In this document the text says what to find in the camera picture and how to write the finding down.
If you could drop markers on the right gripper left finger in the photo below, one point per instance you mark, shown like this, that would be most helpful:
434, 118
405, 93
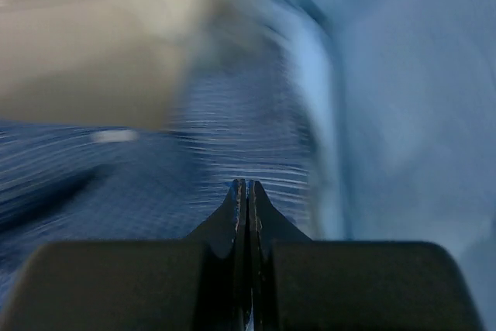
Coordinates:
194, 283

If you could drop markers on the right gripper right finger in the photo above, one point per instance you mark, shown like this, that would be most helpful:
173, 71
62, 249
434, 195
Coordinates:
305, 284

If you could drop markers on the blue checked shirt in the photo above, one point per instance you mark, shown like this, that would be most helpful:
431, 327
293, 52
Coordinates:
262, 119

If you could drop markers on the light blue shirt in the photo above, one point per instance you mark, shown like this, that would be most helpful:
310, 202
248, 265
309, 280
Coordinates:
400, 95

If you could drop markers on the clear plastic bin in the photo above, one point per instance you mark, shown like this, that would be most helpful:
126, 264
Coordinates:
96, 62

